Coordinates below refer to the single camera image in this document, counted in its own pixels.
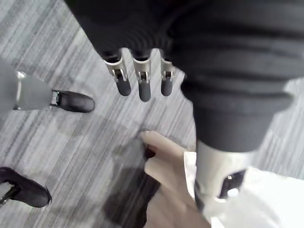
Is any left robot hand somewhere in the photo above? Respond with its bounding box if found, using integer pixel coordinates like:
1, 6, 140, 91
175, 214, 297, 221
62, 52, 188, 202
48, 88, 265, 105
64, 0, 304, 213

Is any beige bed skirt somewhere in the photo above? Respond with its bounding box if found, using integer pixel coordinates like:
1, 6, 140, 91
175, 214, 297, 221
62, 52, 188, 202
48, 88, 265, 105
140, 129, 212, 228

